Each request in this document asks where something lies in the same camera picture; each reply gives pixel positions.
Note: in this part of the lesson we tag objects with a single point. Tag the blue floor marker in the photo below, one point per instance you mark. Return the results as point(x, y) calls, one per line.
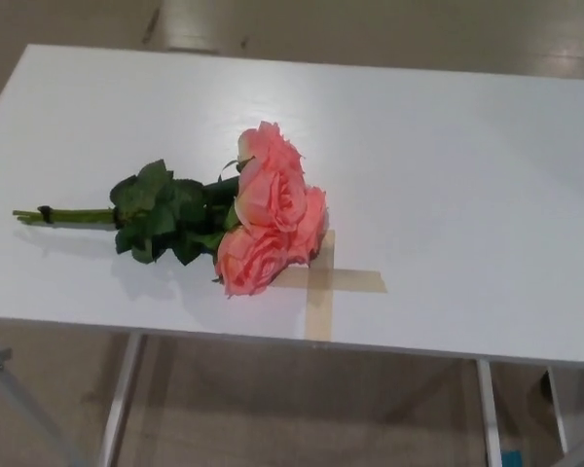
point(512, 458)

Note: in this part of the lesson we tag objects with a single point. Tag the grey round pillar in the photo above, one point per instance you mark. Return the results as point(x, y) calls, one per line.
point(191, 24)

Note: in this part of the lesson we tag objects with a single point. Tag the grey metal frame bar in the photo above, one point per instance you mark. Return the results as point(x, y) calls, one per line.
point(24, 418)

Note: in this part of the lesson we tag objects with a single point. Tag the beige masking tape strip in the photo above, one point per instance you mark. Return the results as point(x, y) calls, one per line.
point(360, 281)
point(318, 316)

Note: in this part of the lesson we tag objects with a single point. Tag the pink rose bouquet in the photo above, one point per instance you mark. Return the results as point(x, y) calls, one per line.
point(272, 194)

